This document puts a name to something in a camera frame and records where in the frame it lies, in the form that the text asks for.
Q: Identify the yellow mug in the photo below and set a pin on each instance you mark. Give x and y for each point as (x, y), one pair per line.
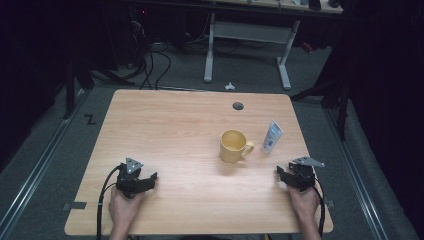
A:
(231, 150)

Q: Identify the white table frame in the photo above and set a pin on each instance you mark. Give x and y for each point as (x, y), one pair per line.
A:
(250, 32)

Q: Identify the person's left hand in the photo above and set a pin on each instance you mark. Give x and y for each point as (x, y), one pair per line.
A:
(123, 210)

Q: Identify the person's right hand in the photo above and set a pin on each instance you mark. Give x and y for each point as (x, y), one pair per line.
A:
(304, 201)

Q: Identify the metal floor rail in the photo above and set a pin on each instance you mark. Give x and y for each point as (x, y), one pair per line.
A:
(356, 173)
(40, 166)

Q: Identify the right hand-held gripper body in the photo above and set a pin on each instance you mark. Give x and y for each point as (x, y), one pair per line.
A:
(304, 176)

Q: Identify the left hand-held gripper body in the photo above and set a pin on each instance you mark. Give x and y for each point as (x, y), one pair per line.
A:
(128, 180)

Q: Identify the white tube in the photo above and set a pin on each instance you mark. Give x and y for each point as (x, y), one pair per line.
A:
(271, 138)

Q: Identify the grey tape strip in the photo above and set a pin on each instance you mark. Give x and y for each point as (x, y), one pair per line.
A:
(330, 204)
(76, 205)

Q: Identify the small red object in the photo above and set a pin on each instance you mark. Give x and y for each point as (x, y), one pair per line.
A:
(307, 47)

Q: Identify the small white floor object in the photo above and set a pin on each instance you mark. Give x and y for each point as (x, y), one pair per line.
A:
(229, 86)

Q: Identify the black stand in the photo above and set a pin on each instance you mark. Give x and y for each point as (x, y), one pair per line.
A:
(341, 113)
(70, 90)

